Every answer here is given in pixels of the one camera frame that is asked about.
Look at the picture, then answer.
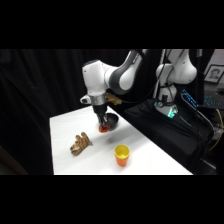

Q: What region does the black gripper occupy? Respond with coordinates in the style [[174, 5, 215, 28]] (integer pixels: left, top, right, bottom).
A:
[[92, 103, 112, 130]]

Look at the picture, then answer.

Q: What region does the red ball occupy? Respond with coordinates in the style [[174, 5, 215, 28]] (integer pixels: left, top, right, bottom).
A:
[[98, 124, 111, 134]]

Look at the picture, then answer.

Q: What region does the black bowl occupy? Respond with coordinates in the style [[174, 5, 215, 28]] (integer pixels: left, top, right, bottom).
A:
[[103, 112, 120, 130]]

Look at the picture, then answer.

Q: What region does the brown striped plush toy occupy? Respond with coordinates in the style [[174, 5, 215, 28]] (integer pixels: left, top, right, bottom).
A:
[[69, 131, 94, 157]]

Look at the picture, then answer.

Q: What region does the yellow and orange cup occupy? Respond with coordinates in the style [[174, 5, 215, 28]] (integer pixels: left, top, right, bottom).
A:
[[114, 144, 131, 168]]

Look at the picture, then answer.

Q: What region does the black robot stand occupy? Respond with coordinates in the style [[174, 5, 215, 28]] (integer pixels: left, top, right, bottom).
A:
[[123, 98, 214, 176]]

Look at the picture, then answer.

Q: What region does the black curtain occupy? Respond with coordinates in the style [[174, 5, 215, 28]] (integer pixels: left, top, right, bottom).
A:
[[0, 49, 98, 176]]

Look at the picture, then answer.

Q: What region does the small green light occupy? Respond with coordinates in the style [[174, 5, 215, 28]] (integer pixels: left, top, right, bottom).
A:
[[167, 108, 177, 119]]

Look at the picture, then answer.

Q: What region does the blue lit control box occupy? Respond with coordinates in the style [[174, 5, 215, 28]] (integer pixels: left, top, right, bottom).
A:
[[180, 88, 199, 111]]

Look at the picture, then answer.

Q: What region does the framed portrait picture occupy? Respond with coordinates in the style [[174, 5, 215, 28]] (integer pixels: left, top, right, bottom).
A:
[[203, 64, 224, 85]]

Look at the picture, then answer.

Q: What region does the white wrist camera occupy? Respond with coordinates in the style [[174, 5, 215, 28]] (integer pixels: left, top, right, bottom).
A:
[[79, 94, 94, 106]]

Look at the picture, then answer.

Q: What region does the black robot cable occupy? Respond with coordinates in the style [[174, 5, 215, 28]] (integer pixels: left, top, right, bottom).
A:
[[116, 49, 169, 105]]

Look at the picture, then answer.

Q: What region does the yellow cable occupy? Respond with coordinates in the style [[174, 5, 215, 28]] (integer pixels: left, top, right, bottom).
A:
[[208, 108, 224, 152]]

